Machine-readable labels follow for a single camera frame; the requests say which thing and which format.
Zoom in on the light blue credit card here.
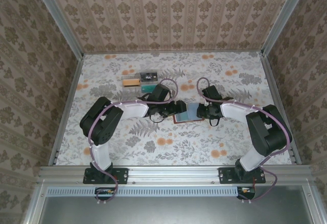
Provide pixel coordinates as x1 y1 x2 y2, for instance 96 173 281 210
187 103 199 119

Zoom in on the brown leather card holder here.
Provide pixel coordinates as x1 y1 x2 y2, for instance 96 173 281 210
172 103 204 125

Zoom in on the black credit card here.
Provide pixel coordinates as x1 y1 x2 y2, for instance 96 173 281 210
139 72 159 82

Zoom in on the floral patterned table cover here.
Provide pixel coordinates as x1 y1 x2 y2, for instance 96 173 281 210
55 52 293 166

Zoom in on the tan wooden block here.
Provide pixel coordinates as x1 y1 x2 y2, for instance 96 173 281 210
122 79 142 87

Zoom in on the clear acrylic organizer tray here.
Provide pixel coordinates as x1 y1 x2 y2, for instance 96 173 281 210
122 69 161 100

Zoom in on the black wiring board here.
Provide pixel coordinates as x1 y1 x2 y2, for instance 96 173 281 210
237 186 256 201
95 187 116 201

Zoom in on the grey metal sheet panel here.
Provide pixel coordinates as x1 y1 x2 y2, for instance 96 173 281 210
39 195 311 224

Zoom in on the thin black left gripper cable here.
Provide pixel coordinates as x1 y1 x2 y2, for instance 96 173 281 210
149 113 166 123

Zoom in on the thin aluminium table rail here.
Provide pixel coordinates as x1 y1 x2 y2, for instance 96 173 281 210
83 51 264 56

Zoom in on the aluminium cross rail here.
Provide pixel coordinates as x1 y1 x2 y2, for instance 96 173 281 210
38 166 314 184

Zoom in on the aluminium table side rail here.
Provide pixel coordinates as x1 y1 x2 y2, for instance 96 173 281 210
48 54 85 166
260 53 302 165

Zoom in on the white slotted cable duct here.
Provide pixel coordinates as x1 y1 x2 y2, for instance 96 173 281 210
47 186 240 197

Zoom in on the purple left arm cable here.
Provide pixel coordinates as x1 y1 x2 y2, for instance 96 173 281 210
87 78 179 207

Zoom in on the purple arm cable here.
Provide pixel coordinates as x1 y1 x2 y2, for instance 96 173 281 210
196 77 292 205
87 78 179 207

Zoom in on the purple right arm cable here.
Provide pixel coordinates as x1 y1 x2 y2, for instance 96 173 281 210
196 77 292 205

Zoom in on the aluminium frame post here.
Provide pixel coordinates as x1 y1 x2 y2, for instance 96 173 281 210
29 0 85 59
260 0 313 56

